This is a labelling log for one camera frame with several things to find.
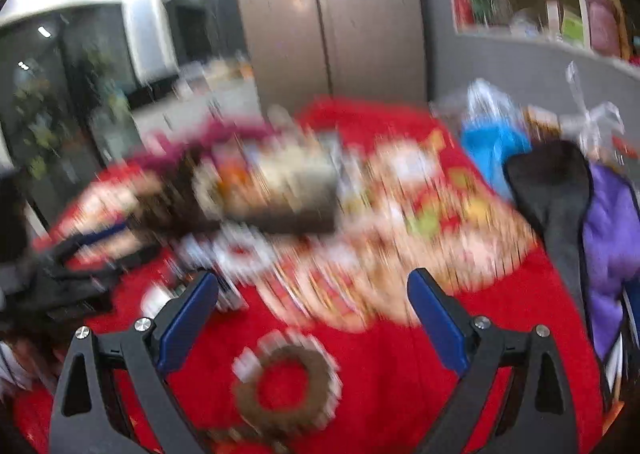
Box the brown crochet scrunchie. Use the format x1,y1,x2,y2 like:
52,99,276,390
232,329,343,438

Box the pink bunny plush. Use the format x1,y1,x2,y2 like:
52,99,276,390
126,118,279,173

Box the black tray box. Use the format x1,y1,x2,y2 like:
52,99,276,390
192,131,341,235

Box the blue plastic bag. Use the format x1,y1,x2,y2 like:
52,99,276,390
460,121,532,201

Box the red teddy bear blanket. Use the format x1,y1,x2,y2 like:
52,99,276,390
12,95,606,454

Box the clear plastic bag of food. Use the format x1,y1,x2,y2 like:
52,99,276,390
559,62,625,163

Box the pink bottle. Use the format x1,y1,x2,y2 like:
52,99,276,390
587,0,620,57

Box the silver double door refrigerator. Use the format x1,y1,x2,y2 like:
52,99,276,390
239,0,426,112

